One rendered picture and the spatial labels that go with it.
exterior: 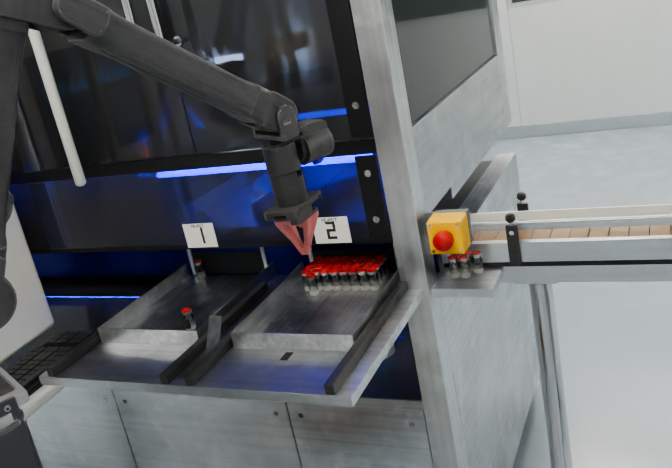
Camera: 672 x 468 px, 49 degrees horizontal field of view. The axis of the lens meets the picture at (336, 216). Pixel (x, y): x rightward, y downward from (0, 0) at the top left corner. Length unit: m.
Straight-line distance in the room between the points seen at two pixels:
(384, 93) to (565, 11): 4.62
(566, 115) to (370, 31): 4.78
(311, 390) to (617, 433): 1.49
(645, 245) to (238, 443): 1.12
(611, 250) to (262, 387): 0.74
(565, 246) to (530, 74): 4.59
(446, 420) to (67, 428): 1.18
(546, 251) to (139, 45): 0.92
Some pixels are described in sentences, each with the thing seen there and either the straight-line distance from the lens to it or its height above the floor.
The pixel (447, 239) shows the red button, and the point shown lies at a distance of 1.47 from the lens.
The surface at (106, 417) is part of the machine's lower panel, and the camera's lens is 2.28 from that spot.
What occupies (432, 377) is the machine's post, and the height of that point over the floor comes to 0.67.
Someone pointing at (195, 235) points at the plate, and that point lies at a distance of 1.77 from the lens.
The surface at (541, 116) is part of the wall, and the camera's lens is 6.18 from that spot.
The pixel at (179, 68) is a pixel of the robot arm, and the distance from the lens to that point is 1.12.
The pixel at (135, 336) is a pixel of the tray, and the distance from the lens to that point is 1.64.
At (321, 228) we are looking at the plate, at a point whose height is 1.03.
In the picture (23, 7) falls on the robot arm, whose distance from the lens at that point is 1.01.
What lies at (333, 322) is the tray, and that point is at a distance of 1.50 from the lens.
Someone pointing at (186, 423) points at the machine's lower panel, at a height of 0.48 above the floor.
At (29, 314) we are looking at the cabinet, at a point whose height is 0.87.
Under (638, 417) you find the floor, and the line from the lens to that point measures 2.68.
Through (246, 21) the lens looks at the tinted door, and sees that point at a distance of 1.56.
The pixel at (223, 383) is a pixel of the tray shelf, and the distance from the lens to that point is 1.39.
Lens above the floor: 1.53
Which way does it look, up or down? 18 degrees down
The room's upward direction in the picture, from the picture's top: 12 degrees counter-clockwise
